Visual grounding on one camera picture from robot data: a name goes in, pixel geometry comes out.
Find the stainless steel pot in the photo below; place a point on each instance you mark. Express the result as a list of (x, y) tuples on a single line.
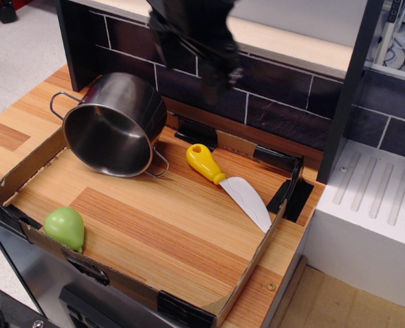
[(115, 127)]

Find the yellow handled toy knife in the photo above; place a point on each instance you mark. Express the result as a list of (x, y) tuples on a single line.
[(199, 157)]

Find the white grooved sink drainboard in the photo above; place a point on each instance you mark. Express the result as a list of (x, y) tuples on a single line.
[(367, 188)]

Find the black post at back left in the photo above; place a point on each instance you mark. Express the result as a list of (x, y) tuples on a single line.
[(77, 30)]

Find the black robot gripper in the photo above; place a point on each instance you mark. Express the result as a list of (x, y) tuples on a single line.
[(201, 28)]

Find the black object on floor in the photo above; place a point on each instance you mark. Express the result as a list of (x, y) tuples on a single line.
[(7, 12)]

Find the dark grey vertical post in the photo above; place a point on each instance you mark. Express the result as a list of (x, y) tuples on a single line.
[(334, 144)]

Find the cardboard fence with black tape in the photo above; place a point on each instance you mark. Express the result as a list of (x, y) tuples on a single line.
[(177, 246)]

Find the green toy pear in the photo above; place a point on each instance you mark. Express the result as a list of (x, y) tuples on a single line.
[(66, 226)]

